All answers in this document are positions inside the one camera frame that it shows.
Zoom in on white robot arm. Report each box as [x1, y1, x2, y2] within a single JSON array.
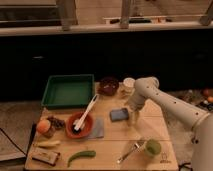
[[127, 77, 213, 171]]

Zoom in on orange red bowl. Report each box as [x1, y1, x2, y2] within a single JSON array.
[[65, 111, 95, 140]]

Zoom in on grey cloth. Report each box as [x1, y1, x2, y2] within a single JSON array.
[[88, 117, 104, 139]]

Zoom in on dark red bowl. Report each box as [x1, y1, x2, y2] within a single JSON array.
[[98, 77, 119, 96]]

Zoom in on blue sponge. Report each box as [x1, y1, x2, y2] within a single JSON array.
[[110, 108, 129, 122]]

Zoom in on green cup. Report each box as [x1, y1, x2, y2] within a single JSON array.
[[144, 139, 161, 157]]

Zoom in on yellow banana toy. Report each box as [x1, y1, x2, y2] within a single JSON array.
[[34, 140, 61, 148]]

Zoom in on dark brown cluster toy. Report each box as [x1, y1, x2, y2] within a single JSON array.
[[47, 116, 65, 130]]

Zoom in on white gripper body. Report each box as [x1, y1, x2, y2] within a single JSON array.
[[127, 93, 146, 111]]

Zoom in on wooden table board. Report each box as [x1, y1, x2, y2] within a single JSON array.
[[23, 81, 180, 171]]

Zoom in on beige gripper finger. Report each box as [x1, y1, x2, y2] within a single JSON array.
[[132, 111, 140, 124], [127, 109, 132, 126]]

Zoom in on brown wooden block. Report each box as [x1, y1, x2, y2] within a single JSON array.
[[32, 148, 60, 166]]

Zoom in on black cable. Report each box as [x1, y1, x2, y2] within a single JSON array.
[[0, 127, 28, 157]]

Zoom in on orange fruit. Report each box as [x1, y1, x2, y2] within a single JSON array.
[[36, 119, 51, 134]]

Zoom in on green chili pepper toy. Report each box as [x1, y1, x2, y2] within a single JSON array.
[[67, 150, 96, 167]]

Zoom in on green plastic tray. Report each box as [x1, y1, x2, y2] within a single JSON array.
[[41, 74, 95, 109]]

